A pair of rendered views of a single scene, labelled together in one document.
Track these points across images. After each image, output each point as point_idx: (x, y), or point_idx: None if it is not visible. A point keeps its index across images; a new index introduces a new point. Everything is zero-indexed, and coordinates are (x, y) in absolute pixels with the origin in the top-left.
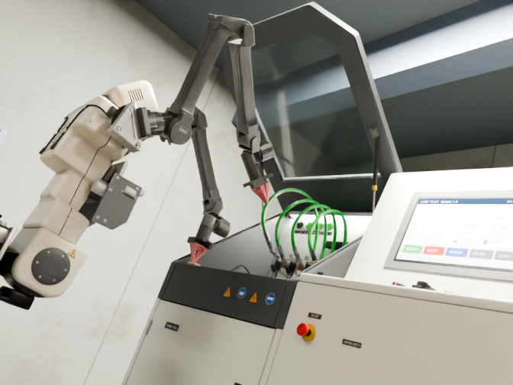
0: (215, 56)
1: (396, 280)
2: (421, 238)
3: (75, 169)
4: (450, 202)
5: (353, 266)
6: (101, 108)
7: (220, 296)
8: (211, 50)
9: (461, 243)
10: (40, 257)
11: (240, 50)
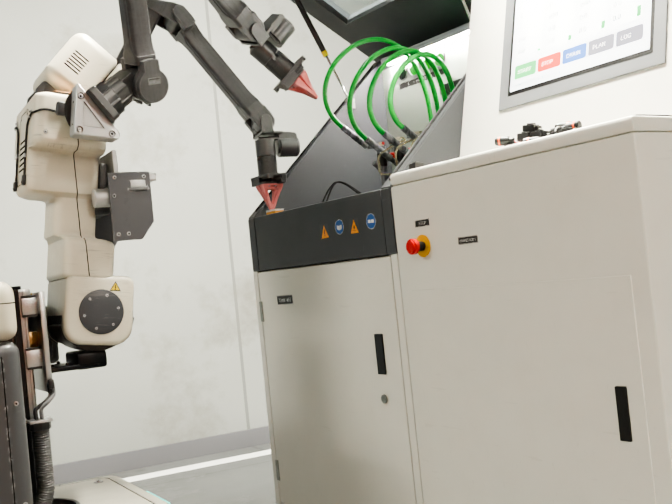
0: None
1: (517, 123)
2: (532, 49)
3: (63, 192)
4: None
5: (465, 124)
6: (48, 109)
7: (318, 240)
8: None
9: (577, 37)
10: (84, 309)
11: None
